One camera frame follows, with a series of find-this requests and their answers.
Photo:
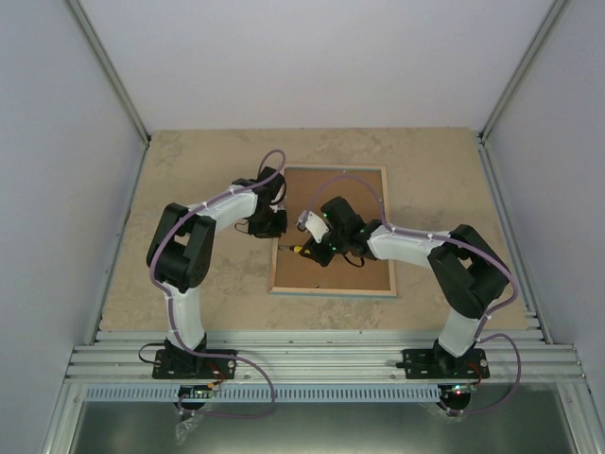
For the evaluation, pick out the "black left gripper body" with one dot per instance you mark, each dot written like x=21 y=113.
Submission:
x=265 y=226

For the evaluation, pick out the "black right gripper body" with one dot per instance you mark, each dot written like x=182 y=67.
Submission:
x=324 y=259

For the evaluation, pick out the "teal picture frame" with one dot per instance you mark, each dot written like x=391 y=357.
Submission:
x=311 y=186

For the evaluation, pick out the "yellow screwdriver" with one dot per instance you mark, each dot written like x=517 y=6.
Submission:
x=293 y=248

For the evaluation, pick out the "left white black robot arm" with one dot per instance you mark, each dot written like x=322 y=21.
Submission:
x=180 y=253

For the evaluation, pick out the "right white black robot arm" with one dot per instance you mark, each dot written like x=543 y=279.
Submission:
x=471 y=276

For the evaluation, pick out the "right controller board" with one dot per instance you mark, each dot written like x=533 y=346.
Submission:
x=459 y=389

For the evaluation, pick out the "controller board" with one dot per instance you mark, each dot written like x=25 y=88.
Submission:
x=198 y=392
x=459 y=389

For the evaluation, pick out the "left controller board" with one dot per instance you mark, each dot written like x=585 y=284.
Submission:
x=198 y=392

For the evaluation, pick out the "clear plastic bag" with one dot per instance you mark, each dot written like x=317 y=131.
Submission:
x=186 y=426

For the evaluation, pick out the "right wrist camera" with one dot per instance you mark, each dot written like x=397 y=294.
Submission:
x=313 y=224

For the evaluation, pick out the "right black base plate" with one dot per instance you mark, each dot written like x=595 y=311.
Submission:
x=431 y=364

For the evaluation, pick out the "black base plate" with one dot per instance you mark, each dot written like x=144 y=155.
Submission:
x=177 y=364
x=431 y=364

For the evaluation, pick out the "grey slotted cable duct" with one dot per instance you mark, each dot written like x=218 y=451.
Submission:
x=257 y=393

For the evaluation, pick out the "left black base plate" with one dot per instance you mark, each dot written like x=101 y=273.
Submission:
x=177 y=364

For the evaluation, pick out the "aluminium rail base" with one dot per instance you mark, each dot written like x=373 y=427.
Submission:
x=331 y=356

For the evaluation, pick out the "left aluminium corner post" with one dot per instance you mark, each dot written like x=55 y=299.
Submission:
x=104 y=61

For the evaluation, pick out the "aluminium corner post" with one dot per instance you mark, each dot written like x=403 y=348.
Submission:
x=104 y=61
x=535 y=46

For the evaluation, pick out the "right aluminium corner post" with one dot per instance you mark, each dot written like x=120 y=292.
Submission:
x=535 y=46

